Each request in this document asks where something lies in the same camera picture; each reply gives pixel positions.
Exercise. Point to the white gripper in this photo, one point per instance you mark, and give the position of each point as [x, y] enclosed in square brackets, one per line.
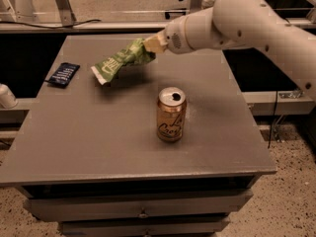
[174, 37]

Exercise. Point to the green jalapeno chip bag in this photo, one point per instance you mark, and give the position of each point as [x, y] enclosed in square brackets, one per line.
[134, 54]

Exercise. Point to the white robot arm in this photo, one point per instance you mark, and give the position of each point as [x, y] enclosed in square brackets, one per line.
[237, 23]

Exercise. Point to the blue rxbar blueberry bar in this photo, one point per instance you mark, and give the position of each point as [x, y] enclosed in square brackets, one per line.
[62, 76]

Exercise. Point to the orange La Croix can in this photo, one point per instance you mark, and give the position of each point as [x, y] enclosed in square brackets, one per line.
[171, 113]

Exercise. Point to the white cylinder at left edge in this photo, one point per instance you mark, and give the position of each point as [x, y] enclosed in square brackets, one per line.
[7, 98]

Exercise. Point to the grey upper drawer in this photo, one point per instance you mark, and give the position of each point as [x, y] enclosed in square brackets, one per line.
[137, 206]

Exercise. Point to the grey drawer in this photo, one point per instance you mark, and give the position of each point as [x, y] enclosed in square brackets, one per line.
[137, 206]
[144, 227]

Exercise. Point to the grey lower drawer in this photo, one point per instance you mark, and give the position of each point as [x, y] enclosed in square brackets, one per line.
[144, 227]

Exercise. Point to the grey metal bracket post left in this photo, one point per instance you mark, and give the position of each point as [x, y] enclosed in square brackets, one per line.
[66, 14]

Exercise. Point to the metal frame rail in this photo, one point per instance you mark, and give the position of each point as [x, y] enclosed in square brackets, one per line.
[97, 26]

